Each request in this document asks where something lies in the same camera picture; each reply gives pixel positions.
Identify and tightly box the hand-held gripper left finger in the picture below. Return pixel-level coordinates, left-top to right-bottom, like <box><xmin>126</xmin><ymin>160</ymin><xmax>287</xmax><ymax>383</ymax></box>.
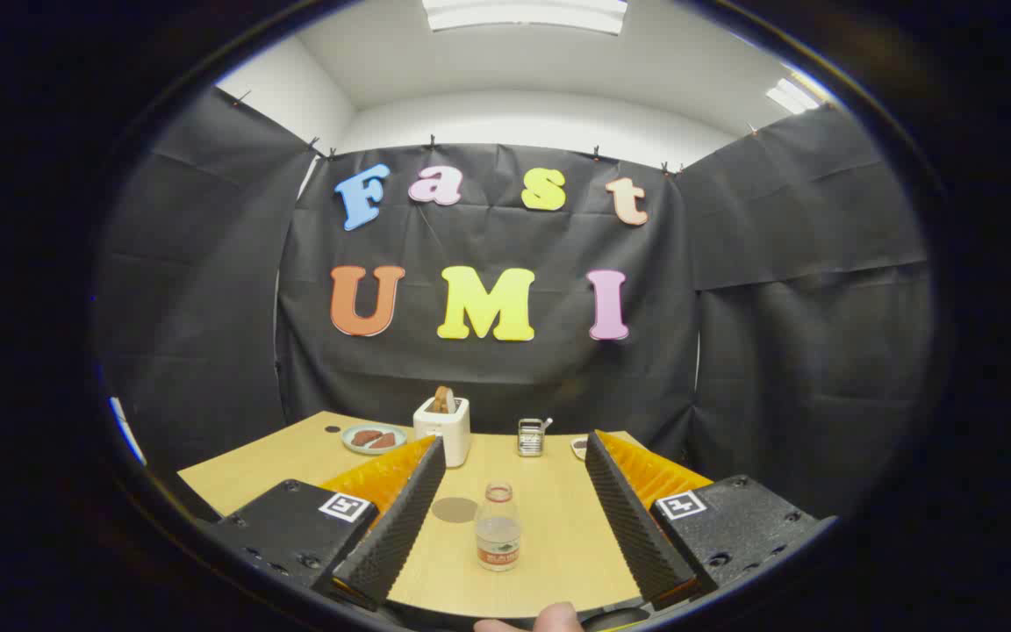
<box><xmin>207</xmin><ymin>434</ymin><xmax>447</xmax><ymax>613</ymax></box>

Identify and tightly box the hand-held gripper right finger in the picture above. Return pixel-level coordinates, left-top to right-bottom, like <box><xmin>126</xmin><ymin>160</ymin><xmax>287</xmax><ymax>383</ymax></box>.
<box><xmin>584</xmin><ymin>429</ymin><xmax>840</xmax><ymax>613</ymax></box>

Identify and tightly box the round brown coaster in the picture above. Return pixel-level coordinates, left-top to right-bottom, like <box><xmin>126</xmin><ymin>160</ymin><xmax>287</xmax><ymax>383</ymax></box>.
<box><xmin>432</xmin><ymin>497</ymin><xmax>480</xmax><ymax>524</ymax></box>

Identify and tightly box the clear plastic juice bottle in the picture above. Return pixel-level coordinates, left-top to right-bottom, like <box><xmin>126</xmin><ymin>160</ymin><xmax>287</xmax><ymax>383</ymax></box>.
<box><xmin>475</xmin><ymin>481</ymin><xmax>522</xmax><ymax>572</ymax></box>

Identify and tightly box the wooden table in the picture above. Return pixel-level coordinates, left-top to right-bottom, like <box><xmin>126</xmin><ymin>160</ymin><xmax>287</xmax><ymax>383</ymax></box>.
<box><xmin>176</xmin><ymin>411</ymin><xmax>717</xmax><ymax>620</ymax></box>

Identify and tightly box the pale green plate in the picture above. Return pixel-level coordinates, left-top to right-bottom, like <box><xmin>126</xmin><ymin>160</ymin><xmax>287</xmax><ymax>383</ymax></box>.
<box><xmin>341</xmin><ymin>424</ymin><xmax>408</xmax><ymax>456</ymax></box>

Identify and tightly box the white toaster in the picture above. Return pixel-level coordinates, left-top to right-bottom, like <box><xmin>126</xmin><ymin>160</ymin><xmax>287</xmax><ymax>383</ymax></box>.
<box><xmin>412</xmin><ymin>396</ymin><xmax>471</xmax><ymax>468</ymax></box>

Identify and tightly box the small ceiling light panel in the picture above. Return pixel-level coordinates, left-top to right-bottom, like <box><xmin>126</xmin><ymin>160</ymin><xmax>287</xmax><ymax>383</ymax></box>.
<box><xmin>765</xmin><ymin>77</ymin><xmax>822</xmax><ymax>115</ymax></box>

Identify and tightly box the large ceiling light panel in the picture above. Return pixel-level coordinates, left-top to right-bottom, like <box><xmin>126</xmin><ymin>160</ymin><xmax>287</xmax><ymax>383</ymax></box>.
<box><xmin>422</xmin><ymin>0</ymin><xmax>629</xmax><ymax>36</ymax></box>

